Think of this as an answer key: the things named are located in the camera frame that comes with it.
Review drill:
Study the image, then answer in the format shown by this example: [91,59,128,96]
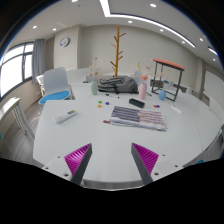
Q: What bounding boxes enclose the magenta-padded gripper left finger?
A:
[41,143,93,186]

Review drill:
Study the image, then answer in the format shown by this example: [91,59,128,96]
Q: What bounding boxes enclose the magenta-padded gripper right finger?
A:
[130,142,184,186]

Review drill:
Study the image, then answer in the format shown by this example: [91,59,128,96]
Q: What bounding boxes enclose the grey and pink striped towel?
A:
[103,105,168,132]

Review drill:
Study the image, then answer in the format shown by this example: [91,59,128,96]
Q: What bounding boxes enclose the white remote control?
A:
[53,109,79,125]

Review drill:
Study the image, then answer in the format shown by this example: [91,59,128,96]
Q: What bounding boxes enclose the black rectangular box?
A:
[128,98,146,109]

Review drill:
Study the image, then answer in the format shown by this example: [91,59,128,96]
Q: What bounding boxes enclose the white bar-shaped eraser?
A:
[170,104,183,115]

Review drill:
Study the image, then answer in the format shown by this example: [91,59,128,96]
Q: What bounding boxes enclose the blue vase with dried flowers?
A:
[158,69,171,102]

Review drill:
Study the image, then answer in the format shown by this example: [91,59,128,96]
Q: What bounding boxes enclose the pink vase with dried flowers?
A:
[137,61,153,101]

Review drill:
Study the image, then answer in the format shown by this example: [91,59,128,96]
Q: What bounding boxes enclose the green vase with dried flowers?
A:
[88,57,100,96]

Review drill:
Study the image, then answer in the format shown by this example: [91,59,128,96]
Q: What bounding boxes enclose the grey backpack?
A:
[97,75,139,95]

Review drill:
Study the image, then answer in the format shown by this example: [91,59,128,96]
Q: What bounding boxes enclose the white chair with blue cushion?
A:
[38,66,74,106]

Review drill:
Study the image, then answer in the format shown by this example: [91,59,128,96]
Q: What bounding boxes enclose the white side desk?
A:
[0,96,36,141]

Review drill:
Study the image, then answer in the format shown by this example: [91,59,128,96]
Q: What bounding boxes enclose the black-framed orange-topped side table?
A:
[151,58,186,102]

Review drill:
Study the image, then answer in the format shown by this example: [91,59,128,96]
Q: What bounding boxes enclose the grey curtain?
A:
[31,38,46,84]

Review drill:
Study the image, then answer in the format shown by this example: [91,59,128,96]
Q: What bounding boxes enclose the window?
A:
[0,41,35,99]

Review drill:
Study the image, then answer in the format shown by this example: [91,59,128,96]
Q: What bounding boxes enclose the wooden coat rack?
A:
[109,25,127,78]

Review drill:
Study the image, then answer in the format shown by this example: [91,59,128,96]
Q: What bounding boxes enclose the long ceiling light strip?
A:
[98,0,197,48]

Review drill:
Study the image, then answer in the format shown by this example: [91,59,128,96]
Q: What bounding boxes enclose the round ceiling spotlights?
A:
[32,0,219,56]

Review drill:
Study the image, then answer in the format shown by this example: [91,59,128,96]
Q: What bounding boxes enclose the round wall clock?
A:
[59,36,71,48]

